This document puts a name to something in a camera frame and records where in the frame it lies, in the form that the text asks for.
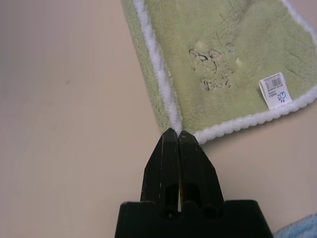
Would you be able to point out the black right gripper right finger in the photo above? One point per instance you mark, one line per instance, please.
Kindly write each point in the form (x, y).
(198, 173)

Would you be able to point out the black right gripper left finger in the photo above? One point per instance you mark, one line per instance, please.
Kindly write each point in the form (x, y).
(161, 173)

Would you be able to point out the green towel with swan print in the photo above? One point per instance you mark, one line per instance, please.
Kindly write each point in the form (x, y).
(210, 37)

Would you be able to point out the folded blue towel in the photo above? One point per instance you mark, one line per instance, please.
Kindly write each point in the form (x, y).
(299, 228)

